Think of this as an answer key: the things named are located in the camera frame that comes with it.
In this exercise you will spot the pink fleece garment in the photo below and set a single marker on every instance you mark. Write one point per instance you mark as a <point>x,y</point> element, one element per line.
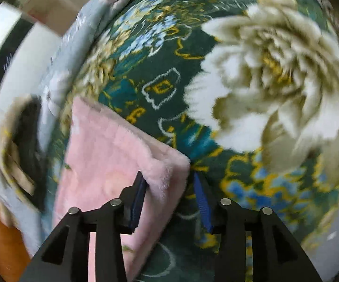
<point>105,152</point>

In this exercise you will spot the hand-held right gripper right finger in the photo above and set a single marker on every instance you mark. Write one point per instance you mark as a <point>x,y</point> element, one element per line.
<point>204,204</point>

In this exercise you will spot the green floral bed blanket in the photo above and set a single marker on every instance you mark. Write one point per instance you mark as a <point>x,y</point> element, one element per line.
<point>275,94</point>

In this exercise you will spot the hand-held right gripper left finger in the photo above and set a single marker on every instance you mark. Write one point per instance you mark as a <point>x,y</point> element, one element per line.
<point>137,202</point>

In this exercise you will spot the blue floral quilt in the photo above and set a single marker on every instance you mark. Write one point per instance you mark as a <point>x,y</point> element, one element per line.
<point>69,44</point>

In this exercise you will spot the cream printed pajama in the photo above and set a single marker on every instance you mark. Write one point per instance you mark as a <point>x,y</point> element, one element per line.
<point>12,158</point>

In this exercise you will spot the dark grey garment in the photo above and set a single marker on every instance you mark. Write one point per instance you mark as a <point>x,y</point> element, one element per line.
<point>30,141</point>

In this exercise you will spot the white wardrobe with black band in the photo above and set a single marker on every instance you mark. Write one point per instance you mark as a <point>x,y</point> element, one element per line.
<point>19,58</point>

